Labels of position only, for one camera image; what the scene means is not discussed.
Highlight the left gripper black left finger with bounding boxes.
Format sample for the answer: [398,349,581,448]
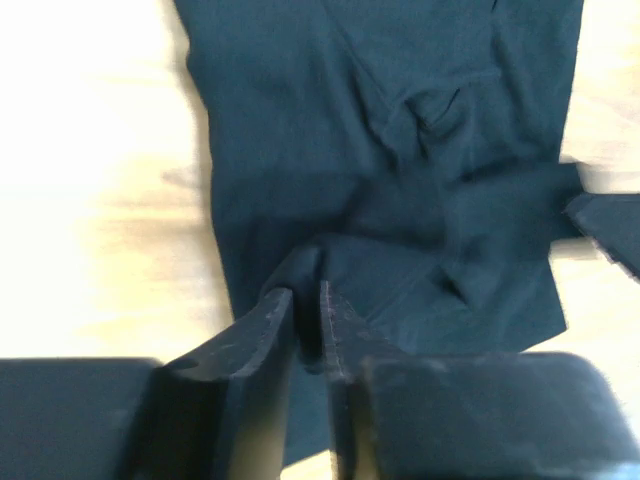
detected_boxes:
[119,289,294,479]

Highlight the black t shirt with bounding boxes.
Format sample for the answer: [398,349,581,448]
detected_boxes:
[176,1,583,464]

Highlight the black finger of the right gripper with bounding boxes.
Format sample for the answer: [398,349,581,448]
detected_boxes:
[563,192,639,282]

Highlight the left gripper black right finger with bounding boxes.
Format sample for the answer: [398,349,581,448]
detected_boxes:
[319,281,410,479]

